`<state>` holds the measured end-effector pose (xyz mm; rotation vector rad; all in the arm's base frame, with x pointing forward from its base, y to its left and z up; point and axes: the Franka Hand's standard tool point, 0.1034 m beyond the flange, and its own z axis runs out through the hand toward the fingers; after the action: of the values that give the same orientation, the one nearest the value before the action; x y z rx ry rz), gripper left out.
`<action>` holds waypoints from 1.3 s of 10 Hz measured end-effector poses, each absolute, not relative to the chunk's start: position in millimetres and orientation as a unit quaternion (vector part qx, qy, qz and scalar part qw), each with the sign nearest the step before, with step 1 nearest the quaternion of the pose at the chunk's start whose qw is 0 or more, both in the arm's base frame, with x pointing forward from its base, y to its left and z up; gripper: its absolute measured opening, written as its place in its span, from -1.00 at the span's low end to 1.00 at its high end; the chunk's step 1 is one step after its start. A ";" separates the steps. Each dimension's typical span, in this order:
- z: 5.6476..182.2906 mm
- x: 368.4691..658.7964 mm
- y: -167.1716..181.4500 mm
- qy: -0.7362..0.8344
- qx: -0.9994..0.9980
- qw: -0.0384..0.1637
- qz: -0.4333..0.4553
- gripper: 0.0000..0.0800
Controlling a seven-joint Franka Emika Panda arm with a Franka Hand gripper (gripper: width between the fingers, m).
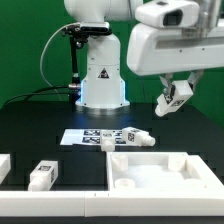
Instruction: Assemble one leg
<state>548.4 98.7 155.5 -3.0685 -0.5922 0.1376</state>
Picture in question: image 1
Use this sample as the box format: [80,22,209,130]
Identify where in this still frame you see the white U-shaped fence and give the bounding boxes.
[0,154,224,218]

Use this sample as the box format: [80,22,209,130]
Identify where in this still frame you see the black camera on stand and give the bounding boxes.
[62,22,112,36]

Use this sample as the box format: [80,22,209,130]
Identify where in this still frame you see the white block at left edge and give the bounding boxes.
[0,154,11,184]

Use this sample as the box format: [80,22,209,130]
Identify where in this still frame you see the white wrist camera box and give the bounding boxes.
[135,0,200,28]

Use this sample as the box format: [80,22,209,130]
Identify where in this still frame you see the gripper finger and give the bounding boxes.
[187,70,204,90]
[159,73,173,95]

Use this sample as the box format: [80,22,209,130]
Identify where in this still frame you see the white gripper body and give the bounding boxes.
[127,23,224,76]

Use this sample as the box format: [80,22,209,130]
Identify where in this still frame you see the black camera stand pole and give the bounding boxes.
[69,37,80,103]

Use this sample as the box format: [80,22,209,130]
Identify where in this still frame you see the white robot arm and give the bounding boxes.
[64,0,224,116]

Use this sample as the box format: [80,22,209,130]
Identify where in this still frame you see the black cables on table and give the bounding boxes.
[2,85,81,108]

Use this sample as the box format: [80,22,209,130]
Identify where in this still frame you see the grey camera cable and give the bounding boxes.
[39,23,76,101]

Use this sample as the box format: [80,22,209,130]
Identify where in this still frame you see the sheet with fiducial tags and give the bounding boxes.
[60,129,126,145]

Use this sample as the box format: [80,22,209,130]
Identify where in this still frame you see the white square tabletop part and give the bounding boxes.
[106,152,224,191]

